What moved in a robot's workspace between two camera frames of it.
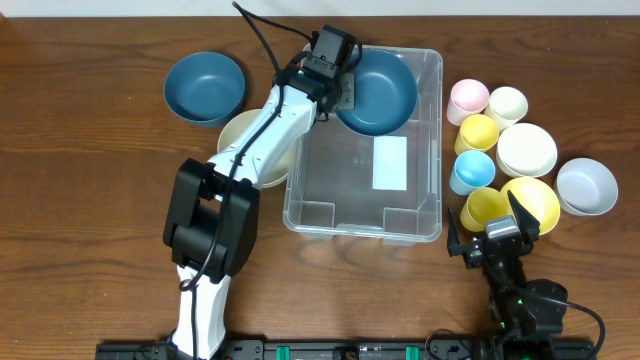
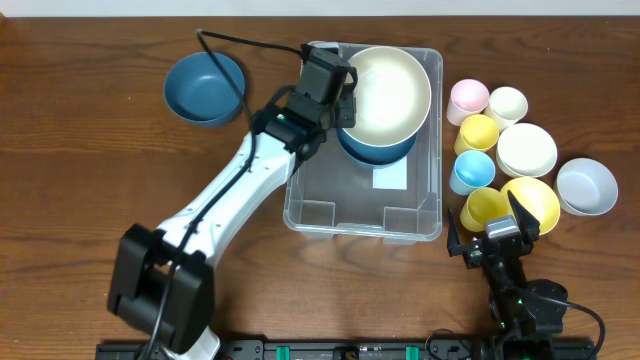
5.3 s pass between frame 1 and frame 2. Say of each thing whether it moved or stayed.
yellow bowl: stayed
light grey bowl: stayed
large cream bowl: moved
